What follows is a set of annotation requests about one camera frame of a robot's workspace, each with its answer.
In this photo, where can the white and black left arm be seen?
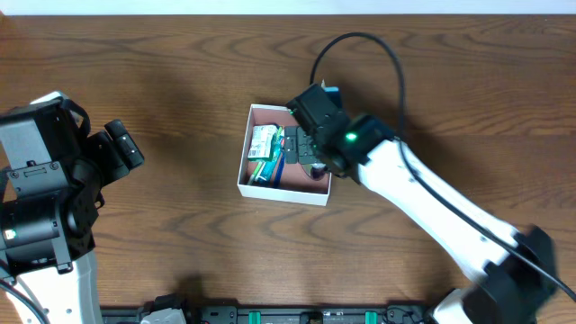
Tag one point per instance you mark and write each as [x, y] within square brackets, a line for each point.
[48, 267]

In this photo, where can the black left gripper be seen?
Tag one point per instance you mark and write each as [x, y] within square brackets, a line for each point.
[124, 144]

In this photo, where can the blue disposable razor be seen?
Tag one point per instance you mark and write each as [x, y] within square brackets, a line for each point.
[279, 171]

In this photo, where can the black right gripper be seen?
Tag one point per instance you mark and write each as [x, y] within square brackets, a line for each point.
[298, 145]

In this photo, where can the white and green soap packet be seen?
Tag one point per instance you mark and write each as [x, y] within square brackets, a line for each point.
[263, 142]

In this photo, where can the black rail with green clips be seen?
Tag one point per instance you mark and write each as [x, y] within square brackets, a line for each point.
[176, 309]

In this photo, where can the white box with pink interior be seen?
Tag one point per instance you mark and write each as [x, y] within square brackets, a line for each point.
[295, 186]

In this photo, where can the green and white toothbrush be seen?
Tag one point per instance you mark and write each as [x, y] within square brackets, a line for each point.
[252, 178]

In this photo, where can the clear pump bottle blue liquid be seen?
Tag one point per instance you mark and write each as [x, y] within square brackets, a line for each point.
[315, 171]

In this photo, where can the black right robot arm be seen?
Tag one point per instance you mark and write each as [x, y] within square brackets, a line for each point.
[512, 273]

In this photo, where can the small teal toothpaste tube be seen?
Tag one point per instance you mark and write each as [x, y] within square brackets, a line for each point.
[268, 168]

